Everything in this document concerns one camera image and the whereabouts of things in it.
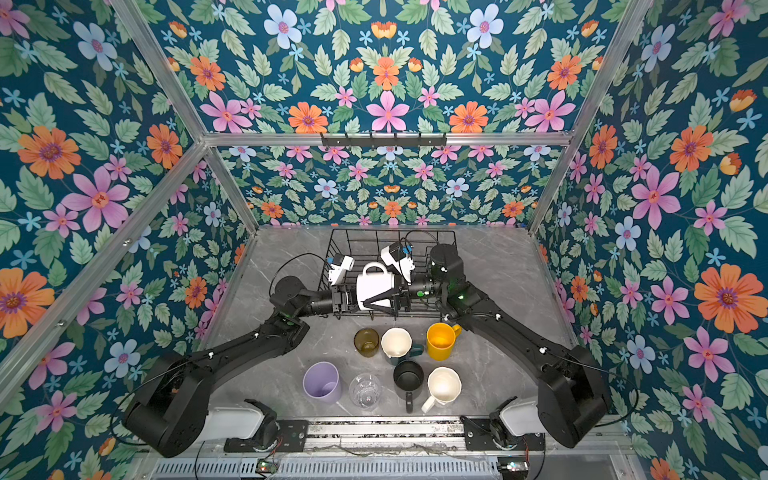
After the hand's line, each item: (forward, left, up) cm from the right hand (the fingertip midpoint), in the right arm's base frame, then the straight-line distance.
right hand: (369, 289), depth 66 cm
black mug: (-10, -8, -30) cm, 33 cm away
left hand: (-1, -1, -1) cm, 2 cm away
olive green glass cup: (0, +4, -29) cm, 29 cm away
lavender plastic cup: (-11, +16, -29) cm, 35 cm away
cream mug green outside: (-2, -5, -26) cm, 27 cm away
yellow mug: (+1, -18, -28) cm, 34 cm away
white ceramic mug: (-13, -18, -27) cm, 35 cm away
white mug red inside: (-1, -1, +4) cm, 4 cm away
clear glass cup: (-13, +4, -31) cm, 34 cm away
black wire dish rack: (+40, +8, -29) cm, 50 cm away
